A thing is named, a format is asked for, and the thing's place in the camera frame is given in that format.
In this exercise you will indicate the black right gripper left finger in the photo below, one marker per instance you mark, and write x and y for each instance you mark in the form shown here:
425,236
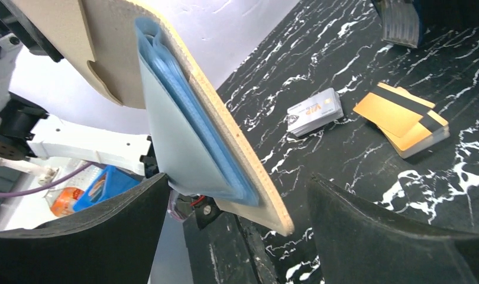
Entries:
113,241

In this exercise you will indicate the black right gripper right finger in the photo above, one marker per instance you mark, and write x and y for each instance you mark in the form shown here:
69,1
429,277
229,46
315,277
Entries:
360,242

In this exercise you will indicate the gold card stack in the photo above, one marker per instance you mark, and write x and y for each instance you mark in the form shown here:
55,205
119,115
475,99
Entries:
408,122

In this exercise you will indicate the tan card holder with sleeves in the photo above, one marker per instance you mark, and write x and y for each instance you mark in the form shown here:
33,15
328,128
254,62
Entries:
133,56

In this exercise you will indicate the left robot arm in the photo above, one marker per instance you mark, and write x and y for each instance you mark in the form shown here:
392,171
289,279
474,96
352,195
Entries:
29,131

